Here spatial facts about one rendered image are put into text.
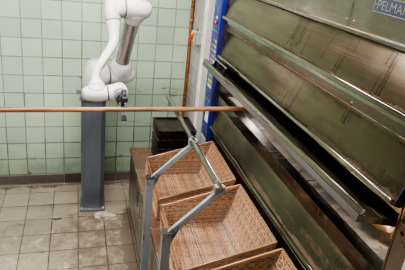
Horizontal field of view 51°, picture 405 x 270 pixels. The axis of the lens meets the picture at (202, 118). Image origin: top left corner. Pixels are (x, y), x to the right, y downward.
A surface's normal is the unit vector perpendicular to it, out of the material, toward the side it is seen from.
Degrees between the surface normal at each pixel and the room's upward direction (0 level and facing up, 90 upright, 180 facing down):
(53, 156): 90
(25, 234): 0
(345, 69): 70
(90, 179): 90
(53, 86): 90
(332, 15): 90
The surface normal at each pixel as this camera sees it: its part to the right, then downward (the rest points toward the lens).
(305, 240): -0.87, -0.32
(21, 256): 0.11, -0.93
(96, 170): 0.22, 0.38
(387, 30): -0.96, 0.00
